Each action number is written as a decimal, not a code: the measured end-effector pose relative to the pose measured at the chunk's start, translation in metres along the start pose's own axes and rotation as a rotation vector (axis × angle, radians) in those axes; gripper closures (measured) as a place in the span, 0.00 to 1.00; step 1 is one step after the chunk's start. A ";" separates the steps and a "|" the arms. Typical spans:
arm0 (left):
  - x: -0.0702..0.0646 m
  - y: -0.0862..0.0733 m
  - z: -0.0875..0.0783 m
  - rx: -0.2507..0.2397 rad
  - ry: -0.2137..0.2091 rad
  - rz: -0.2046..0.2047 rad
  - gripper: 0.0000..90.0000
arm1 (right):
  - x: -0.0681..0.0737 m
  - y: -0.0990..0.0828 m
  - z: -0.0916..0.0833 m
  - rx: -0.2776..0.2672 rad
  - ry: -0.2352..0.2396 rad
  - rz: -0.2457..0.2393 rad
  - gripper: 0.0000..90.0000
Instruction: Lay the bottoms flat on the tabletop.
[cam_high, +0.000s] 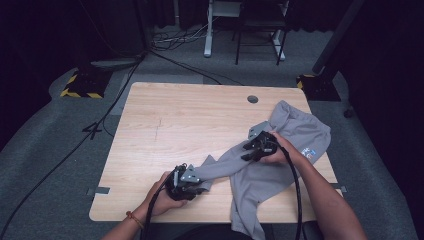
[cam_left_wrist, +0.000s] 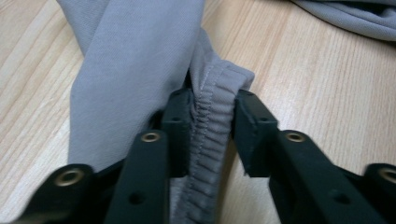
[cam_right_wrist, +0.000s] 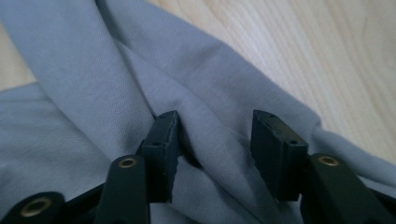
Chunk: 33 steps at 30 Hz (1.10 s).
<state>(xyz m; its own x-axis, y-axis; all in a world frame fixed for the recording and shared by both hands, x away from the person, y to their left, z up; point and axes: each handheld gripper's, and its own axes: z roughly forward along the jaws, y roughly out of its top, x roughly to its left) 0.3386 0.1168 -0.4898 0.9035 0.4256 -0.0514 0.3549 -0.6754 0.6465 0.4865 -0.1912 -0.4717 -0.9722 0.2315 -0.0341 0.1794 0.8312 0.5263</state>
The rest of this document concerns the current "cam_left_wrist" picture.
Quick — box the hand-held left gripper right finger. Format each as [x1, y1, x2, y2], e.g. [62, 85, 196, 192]
[231, 89, 389, 224]

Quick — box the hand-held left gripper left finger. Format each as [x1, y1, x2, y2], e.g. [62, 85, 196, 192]
[105, 88, 194, 224]

